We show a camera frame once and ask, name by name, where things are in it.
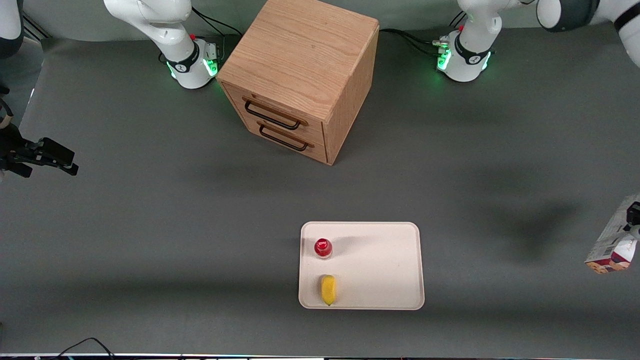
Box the black left arm base cable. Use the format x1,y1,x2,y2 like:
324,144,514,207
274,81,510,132
379,27,443,57

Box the beige plastic tray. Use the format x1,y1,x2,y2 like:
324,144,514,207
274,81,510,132
298,221,426,311

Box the black table edge cable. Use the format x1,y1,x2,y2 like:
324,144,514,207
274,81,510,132
50,337,117,360

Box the black metal drawer handle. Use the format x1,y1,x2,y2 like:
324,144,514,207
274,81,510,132
258,123,314,153
243,97,308,131

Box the wooden drawer front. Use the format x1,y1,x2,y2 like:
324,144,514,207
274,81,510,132
240,120,329,165
221,81,327,136

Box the yellow lemon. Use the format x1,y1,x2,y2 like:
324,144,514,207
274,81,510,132
320,274,338,307

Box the wooden drawer cabinet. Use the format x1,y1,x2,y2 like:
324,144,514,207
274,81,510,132
215,0,380,166

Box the black arm base cable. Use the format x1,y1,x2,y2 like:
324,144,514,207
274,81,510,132
379,27,443,57
191,6,244,63

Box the red cookie box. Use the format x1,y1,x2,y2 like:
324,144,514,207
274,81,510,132
584,194,640,275

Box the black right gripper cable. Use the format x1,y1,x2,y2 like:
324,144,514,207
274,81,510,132
0,85,15,132

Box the black right arm base cable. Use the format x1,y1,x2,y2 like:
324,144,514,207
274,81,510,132
191,6,244,63

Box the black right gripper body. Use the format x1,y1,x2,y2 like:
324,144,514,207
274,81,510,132
0,125,40,165

